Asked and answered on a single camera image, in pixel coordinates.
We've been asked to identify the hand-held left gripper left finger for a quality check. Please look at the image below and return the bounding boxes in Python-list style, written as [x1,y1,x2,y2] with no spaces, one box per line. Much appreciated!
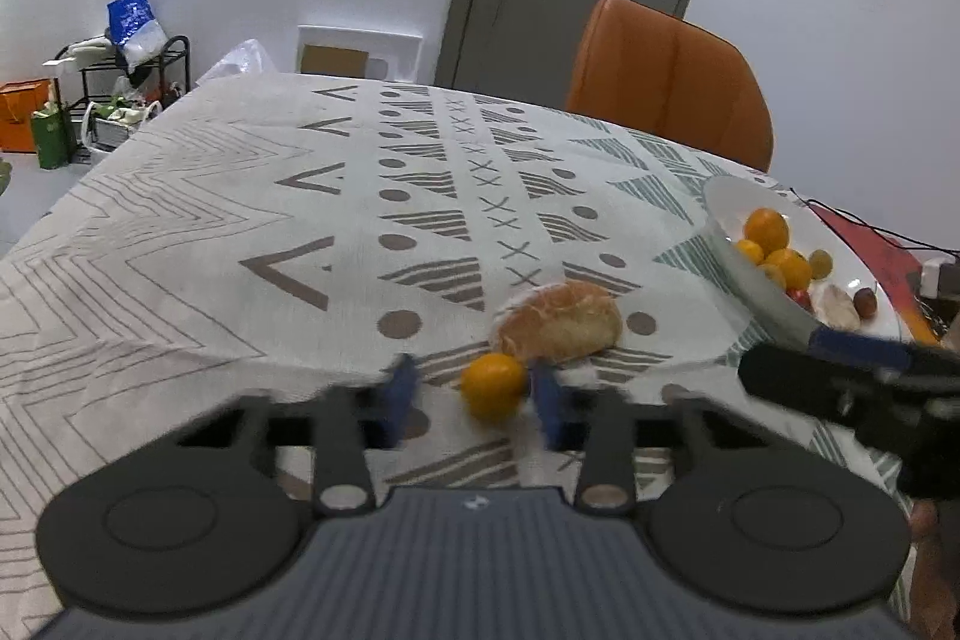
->
[174,353,422,513]

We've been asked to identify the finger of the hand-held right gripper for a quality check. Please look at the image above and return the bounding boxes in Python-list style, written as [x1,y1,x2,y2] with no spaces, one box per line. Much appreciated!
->
[737,325,931,421]

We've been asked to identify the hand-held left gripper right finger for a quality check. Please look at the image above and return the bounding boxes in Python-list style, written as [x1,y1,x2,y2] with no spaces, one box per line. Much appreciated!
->
[527,359,751,512]

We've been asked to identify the small peeled pomelo piece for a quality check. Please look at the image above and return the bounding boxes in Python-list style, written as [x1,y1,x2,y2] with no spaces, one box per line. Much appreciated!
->
[814,284,862,332]

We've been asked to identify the bread roll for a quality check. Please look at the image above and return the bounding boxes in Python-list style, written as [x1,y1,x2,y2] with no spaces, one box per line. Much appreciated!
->
[491,280,623,363]

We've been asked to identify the white bowl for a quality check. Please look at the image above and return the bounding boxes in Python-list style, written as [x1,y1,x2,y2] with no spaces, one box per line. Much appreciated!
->
[703,175,903,348]

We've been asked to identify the person's right hand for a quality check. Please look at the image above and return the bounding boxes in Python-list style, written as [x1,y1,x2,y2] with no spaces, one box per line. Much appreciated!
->
[906,497,960,585]

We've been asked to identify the red flat sheet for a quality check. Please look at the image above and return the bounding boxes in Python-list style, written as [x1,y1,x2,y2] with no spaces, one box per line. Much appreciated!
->
[814,201,942,345]

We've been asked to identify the white power adapter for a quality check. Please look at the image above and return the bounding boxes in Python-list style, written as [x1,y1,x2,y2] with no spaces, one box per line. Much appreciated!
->
[919,259,960,300]

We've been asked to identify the large orange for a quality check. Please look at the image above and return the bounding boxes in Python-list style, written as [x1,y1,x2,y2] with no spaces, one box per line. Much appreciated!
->
[744,207,791,253]

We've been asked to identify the orange chair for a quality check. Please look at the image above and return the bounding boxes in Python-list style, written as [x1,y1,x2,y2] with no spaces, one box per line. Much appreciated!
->
[564,0,775,172]

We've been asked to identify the white foam packaging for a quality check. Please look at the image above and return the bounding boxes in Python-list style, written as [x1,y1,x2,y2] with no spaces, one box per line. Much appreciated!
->
[296,25,425,85]

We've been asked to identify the brown cardboard sheet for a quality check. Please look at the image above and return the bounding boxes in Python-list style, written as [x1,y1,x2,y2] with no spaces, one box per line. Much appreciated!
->
[301,44,370,77]

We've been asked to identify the black metal rack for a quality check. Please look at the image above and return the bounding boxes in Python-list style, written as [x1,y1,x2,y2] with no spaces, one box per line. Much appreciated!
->
[54,35,191,161]

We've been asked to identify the green bag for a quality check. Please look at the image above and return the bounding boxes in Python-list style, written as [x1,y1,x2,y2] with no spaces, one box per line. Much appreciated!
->
[31,104,76,170]

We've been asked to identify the blue white plastic bag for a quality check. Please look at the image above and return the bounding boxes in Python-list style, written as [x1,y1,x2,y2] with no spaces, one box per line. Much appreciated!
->
[105,0,167,71]

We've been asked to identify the white packet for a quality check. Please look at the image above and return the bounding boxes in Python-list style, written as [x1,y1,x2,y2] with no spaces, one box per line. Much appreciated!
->
[54,36,113,65]

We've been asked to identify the orange paper bag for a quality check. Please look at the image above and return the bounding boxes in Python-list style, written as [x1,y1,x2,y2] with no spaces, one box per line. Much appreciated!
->
[0,79,52,154]

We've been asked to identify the black cable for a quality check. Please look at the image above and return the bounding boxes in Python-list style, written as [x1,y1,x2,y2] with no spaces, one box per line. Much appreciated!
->
[795,194,960,255]

